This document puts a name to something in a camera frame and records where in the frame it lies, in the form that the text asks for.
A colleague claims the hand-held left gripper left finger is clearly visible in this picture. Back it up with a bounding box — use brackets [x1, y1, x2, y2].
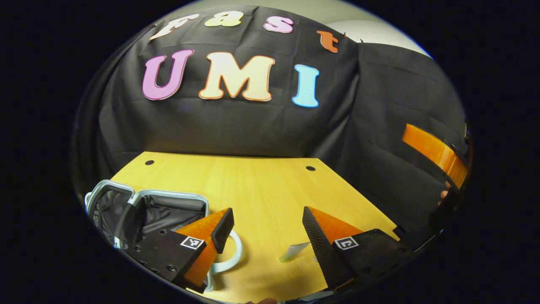
[124, 207, 235, 293]

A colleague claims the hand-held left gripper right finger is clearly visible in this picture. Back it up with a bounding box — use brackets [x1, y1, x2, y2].
[302, 206, 416, 293]

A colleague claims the white tube green label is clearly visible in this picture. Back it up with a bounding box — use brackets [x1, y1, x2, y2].
[280, 242, 311, 263]

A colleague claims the light blue suitcase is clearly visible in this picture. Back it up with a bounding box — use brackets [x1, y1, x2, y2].
[84, 179, 243, 293]

